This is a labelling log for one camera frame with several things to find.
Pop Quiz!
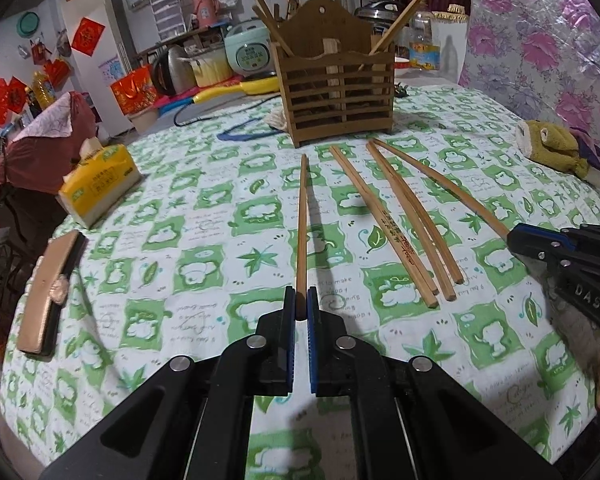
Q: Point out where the yellow white pot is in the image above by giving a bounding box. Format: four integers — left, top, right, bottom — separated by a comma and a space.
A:
180, 46, 234, 88

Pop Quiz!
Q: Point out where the steel electric kettle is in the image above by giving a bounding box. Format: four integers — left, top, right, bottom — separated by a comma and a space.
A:
150, 46, 196, 96

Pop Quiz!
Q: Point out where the brown leather wallet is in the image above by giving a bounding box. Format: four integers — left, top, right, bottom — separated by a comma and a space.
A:
17, 230, 86, 358

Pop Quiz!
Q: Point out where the wooden chopstick three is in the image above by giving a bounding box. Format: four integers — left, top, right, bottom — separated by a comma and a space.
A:
365, 140, 458, 302

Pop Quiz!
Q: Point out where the wooden chopstick one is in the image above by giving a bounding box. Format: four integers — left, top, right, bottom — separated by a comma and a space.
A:
296, 154, 309, 321

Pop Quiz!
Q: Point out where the red covered furniture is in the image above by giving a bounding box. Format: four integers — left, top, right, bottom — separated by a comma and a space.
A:
0, 91, 97, 195

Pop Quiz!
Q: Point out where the red gift bag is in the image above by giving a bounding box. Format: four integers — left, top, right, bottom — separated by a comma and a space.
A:
110, 65, 160, 116

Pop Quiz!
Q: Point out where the blue hair band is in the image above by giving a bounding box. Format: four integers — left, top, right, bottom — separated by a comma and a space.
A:
215, 118, 283, 142

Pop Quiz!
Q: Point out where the red white bowl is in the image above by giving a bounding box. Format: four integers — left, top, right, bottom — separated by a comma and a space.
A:
394, 56, 411, 70

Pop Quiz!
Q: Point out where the wooden chopstick four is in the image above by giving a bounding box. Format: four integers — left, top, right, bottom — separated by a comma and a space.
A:
367, 138, 466, 286

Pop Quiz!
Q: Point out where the green checkered tablecloth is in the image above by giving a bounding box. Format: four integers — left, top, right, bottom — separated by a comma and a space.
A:
0, 87, 600, 464

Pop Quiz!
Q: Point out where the wooden chopstick two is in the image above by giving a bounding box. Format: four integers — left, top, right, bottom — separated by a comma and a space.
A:
329, 145, 439, 308

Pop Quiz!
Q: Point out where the yellow tissue pack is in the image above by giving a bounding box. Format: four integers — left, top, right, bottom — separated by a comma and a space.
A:
58, 138, 140, 228

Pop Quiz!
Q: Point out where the olive green towel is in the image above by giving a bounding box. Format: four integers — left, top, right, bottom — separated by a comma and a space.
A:
515, 120, 600, 188

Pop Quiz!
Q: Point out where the wooden utensil holder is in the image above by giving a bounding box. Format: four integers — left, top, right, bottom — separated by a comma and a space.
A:
271, 0, 394, 148

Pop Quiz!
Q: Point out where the black silver pressure cooker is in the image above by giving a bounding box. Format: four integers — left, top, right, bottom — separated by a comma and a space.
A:
354, 0, 406, 36

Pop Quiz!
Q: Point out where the white refrigerator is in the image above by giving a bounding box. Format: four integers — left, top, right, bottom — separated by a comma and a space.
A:
60, 0, 136, 140

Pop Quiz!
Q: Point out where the mint green rice cooker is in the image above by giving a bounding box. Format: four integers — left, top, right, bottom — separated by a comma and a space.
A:
224, 18, 274, 77

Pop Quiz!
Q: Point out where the plastic oil bottle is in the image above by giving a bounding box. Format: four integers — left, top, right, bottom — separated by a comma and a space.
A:
408, 6, 440, 72

